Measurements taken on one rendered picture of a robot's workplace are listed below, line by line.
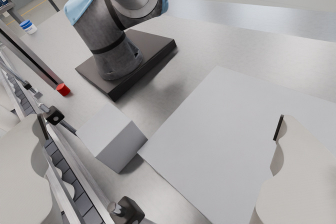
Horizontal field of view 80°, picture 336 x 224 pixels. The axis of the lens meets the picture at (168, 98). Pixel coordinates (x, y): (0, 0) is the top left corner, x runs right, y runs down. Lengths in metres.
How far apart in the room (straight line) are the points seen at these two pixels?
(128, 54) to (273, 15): 0.46
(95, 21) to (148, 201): 0.44
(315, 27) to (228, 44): 0.22
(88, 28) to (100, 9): 0.06
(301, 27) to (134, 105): 0.50
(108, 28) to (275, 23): 0.48
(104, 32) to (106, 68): 0.11
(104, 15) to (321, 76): 0.52
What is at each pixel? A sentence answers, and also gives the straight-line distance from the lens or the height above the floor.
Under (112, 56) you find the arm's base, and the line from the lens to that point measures 0.61.
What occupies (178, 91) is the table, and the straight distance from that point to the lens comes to 0.55.
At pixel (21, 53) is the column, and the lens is 0.82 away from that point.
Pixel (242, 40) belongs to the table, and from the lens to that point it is 0.65.
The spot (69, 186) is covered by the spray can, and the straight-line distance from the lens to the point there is 0.46.
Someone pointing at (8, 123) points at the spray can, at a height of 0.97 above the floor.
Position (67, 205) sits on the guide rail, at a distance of 0.36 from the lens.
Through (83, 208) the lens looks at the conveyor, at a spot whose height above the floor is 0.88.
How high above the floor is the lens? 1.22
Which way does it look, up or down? 45 degrees down
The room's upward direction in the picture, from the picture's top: 28 degrees counter-clockwise
